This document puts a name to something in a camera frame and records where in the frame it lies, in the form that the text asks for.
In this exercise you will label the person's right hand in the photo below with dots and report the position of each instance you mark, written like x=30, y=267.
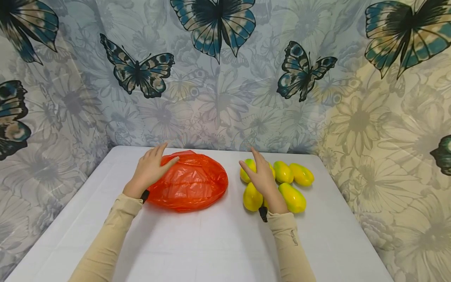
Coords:
x=266, y=182

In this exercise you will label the person's left hand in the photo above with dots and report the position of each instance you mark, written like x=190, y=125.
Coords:
x=146, y=174

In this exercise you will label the person's left thumb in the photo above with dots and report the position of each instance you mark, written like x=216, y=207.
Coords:
x=170, y=163

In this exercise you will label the person's right index finger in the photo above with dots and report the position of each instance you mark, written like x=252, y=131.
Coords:
x=257, y=158

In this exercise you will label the person's left fingers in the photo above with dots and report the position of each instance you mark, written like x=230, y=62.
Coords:
x=148, y=154

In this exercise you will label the person's left index finger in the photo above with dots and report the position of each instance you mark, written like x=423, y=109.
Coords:
x=162, y=150

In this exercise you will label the person's right thumb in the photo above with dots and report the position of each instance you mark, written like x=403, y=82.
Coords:
x=246, y=169

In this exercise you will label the person's left forearm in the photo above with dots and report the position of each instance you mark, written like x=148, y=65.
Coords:
x=109, y=243

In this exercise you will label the person's right forearm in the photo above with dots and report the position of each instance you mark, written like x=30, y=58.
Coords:
x=290, y=250

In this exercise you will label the orange plastic bag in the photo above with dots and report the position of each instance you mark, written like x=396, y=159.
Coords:
x=193, y=184

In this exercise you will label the black wrist band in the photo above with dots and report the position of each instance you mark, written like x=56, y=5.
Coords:
x=144, y=196
x=263, y=214

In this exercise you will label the pile of yellow-green mangoes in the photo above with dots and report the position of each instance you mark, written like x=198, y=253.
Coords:
x=292, y=197

